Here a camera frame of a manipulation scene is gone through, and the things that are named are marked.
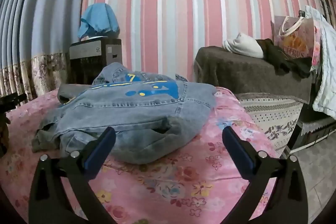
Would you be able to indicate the white patterned bedcover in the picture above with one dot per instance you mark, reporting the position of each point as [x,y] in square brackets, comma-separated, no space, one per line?
[273,116]

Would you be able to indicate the blue denim jacket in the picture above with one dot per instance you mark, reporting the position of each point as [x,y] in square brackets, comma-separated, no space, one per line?
[118,111]

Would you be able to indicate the brown blanket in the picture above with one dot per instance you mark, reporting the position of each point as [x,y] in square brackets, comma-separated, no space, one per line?
[236,69]

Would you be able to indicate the pink floral bedsheet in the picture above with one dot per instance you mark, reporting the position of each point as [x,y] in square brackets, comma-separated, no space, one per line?
[183,187]

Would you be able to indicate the dark garment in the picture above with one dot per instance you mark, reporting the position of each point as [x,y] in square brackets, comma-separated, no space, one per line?
[278,56]

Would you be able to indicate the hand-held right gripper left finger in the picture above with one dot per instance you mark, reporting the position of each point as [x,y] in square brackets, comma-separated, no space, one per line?
[101,148]

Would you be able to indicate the pink gift bag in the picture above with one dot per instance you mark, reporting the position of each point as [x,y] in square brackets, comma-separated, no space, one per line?
[296,40]

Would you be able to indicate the dark bedside cabinet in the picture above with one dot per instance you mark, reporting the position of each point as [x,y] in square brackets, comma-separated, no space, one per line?
[86,66]

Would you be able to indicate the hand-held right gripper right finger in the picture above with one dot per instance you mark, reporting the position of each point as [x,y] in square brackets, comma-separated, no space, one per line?
[237,150]

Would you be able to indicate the dark low cabinet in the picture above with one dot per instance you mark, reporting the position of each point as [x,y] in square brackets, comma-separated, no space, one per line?
[315,140]

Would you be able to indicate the white folded cloth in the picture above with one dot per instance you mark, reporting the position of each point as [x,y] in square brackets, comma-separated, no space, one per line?
[244,45]

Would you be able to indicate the light blue cloth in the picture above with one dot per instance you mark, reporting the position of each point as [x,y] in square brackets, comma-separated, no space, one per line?
[98,19]

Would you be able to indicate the striped curtain with floral hem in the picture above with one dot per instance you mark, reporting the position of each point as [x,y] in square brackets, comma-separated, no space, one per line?
[39,16]

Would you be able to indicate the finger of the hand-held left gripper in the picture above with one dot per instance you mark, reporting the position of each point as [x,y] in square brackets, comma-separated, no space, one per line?
[11,102]

